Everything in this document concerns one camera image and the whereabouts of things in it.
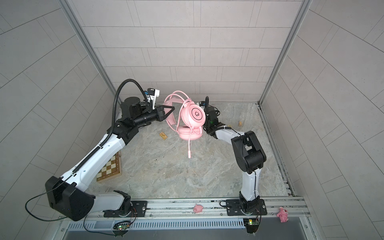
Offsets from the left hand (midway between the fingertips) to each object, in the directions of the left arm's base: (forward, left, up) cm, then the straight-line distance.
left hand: (177, 107), depth 67 cm
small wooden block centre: (+5, +13, -34) cm, 37 cm away
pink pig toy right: (-37, -49, -32) cm, 69 cm away
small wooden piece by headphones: (+16, -39, -34) cm, 54 cm away
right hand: (+13, -5, -23) cm, 27 cm away
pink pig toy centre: (-35, -10, -32) cm, 49 cm away
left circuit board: (-42, +22, -30) cm, 56 cm away
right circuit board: (-41, -35, -35) cm, 64 cm away
